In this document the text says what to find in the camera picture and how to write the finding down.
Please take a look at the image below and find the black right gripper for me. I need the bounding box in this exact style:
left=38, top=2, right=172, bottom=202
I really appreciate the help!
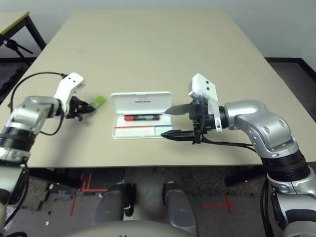
left=160, top=98, right=215, bottom=145

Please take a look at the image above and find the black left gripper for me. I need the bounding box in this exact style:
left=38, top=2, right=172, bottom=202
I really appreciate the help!
left=66, top=96, right=96, bottom=122

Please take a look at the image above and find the green eraser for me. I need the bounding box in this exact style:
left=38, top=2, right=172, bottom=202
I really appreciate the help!
left=88, top=95, right=108, bottom=110

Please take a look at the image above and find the red whiteboard marker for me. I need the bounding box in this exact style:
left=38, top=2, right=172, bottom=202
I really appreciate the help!
left=123, top=114, right=161, bottom=122

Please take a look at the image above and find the white plastic pencil case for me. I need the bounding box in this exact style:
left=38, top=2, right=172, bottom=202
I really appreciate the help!
left=110, top=91, right=173, bottom=140

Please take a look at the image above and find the black table foot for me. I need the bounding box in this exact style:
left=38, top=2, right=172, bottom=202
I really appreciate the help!
left=29, top=168, right=82, bottom=189
left=224, top=164, right=264, bottom=187

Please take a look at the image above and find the black foam floor mat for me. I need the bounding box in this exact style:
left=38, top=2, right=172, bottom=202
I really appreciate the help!
left=0, top=65, right=27, bottom=104

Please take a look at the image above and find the grey robot right leg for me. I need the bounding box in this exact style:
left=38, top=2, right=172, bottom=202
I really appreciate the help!
left=162, top=181, right=199, bottom=235

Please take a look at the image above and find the black tripod stand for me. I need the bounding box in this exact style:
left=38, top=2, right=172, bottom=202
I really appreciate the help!
left=0, top=33, right=34, bottom=66

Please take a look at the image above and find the grey robot torso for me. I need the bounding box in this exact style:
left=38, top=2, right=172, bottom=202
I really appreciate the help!
left=91, top=220, right=198, bottom=237

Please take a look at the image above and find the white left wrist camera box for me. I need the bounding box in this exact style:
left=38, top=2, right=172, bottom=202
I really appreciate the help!
left=53, top=73, right=86, bottom=119

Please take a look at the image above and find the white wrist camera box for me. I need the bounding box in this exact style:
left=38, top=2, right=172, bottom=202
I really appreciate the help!
left=188, top=73, right=223, bottom=134
left=53, top=73, right=86, bottom=119

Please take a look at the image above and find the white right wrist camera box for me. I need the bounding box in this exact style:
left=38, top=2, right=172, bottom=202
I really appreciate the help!
left=188, top=73, right=223, bottom=134

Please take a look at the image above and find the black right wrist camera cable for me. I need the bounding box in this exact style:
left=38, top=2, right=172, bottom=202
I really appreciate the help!
left=197, top=136, right=282, bottom=237

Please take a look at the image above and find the beige side table black frame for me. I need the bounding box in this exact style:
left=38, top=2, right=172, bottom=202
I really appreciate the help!
left=0, top=10, right=48, bottom=60

